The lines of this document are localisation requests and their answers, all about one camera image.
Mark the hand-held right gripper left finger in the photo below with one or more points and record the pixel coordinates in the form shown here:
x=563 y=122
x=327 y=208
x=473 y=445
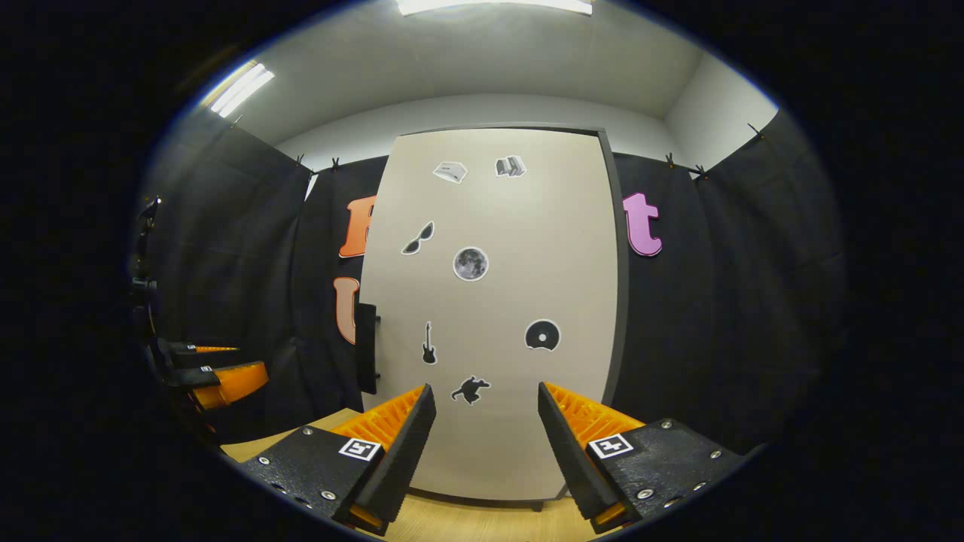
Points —
x=407 y=459

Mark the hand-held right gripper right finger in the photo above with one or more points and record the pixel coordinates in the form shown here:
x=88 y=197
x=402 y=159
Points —
x=565 y=459

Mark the black backdrop cloth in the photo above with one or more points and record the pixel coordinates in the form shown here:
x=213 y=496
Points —
x=715 y=316

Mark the beige cabinet door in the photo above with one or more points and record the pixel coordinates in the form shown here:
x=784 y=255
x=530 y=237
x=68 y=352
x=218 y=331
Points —
x=512 y=226

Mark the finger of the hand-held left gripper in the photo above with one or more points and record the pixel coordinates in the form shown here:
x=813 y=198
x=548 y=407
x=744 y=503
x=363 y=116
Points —
x=237 y=382
x=203 y=348

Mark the long ceiling light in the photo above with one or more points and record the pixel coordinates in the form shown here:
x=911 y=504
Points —
x=241 y=89

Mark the grey cabinet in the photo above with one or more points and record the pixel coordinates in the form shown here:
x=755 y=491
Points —
x=622 y=263

